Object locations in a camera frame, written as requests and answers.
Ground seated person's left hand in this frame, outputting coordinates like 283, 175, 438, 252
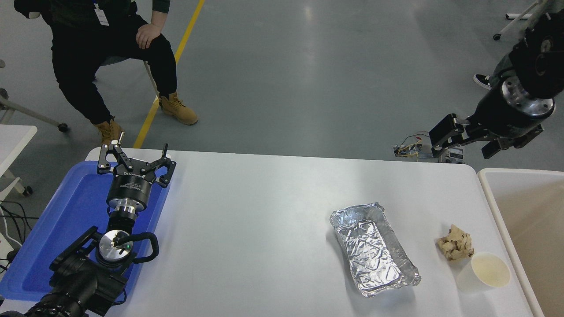
135, 23, 163, 50

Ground crumpled tan paper ball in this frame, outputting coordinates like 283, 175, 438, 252
436, 224, 475, 262

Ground grey chair base with caster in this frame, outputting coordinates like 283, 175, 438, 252
0, 59, 69, 133

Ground white rolling stand legs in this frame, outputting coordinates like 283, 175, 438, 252
493, 0, 551, 41

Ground blue plastic tray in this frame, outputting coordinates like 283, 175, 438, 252
0, 161, 172, 302

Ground small grey electronic box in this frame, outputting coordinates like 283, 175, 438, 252
441, 145, 466, 164

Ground black floor cables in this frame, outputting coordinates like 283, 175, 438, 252
0, 200, 40, 273

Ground standing person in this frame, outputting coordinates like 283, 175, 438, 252
473, 0, 564, 91

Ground crinkled foil tray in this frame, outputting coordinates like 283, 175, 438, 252
330, 203, 422, 298

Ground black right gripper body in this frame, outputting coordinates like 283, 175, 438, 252
467, 87, 545, 140

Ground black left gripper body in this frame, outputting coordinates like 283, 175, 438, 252
107, 164, 156, 210

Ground seated person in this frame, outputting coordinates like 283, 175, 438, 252
13, 0, 198, 146

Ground wired circuit board bundle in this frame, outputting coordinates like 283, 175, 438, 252
393, 132, 438, 159

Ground large pale bin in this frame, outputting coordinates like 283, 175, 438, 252
477, 168, 564, 317

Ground white paper cup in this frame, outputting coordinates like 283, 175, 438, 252
456, 251, 512, 292

